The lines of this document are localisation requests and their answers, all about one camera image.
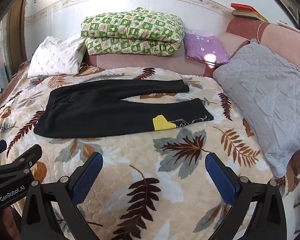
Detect black pants yellow patch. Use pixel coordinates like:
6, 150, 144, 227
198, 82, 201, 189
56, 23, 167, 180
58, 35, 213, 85
34, 80, 214, 139

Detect white floral pillow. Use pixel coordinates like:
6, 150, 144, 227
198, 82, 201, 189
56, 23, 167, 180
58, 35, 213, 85
27, 35, 87, 78

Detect leaf pattern beige blanket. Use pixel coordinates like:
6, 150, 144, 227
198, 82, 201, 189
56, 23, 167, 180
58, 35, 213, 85
0, 67, 274, 239

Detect grey quilted pillow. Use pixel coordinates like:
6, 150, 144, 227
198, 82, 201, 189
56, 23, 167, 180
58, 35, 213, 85
213, 39, 300, 178

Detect pink quilted headboard cover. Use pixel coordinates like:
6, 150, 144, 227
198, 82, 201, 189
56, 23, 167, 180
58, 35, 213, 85
218, 18, 300, 69

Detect pink quilted mattress cover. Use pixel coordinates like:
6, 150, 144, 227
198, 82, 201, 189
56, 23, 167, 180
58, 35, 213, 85
83, 47, 215, 77

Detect green patterned folded quilt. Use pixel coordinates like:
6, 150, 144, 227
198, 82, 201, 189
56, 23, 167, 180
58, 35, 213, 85
81, 8, 185, 56

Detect purple small pillow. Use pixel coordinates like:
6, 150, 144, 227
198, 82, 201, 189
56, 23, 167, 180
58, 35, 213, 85
184, 29, 229, 66

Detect stack of books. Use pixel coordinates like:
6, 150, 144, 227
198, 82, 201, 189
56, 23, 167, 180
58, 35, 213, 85
230, 3, 268, 22

